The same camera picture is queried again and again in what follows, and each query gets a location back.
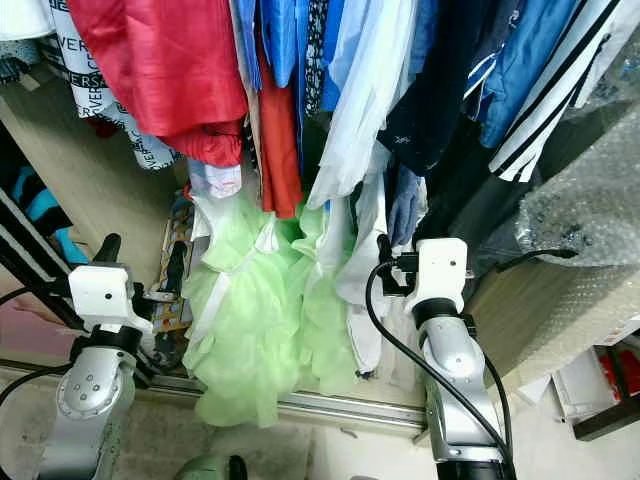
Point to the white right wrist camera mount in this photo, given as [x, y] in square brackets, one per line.
[440, 270]

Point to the blue denim shirt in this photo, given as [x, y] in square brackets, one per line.
[530, 60]

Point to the plain white garment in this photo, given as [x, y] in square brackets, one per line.
[30, 15]

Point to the long white garment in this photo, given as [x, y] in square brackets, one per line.
[365, 270]

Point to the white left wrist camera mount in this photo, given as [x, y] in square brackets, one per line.
[105, 295]

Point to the pale blue sheer garment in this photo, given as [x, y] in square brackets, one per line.
[370, 100]

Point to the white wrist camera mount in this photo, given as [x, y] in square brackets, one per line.
[105, 295]
[440, 270]

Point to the silver left robot leg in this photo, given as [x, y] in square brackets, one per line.
[210, 470]

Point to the white black letter print garment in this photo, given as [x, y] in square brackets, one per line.
[75, 65]

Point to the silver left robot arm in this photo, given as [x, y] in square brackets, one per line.
[90, 400]

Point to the black cyan striped garment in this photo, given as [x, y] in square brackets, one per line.
[45, 210]

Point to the metal wardrobe floor rail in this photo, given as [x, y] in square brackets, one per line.
[340, 408]

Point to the orange cardboard box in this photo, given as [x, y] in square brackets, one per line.
[622, 372]

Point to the white dotted garment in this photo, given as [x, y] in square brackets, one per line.
[15, 60]

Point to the red jacket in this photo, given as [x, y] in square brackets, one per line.
[160, 60]

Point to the light green tulle dress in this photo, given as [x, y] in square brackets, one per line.
[240, 340]

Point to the navy garment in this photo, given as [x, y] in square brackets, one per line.
[430, 100]

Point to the blue satin shirt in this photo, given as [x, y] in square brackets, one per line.
[285, 30]

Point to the clear bubble wrap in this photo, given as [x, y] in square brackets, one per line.
[580, 190]

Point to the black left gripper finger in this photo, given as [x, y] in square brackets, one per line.
[176, 270]
[108, 250]

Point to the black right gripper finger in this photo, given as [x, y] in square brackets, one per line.
[386, 250]

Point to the orange-red garment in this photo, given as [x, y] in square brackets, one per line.
[280, 160]

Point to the black white striped garment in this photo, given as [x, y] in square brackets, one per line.
[550, 110]

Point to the white plastic case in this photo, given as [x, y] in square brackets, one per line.
[575, 385]

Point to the blue-grey garment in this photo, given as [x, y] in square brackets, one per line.
[405, 205]

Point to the bright blue shirt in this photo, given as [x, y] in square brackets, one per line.
[332, 40]

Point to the small white pink garment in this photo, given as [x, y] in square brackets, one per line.
[218, 180]

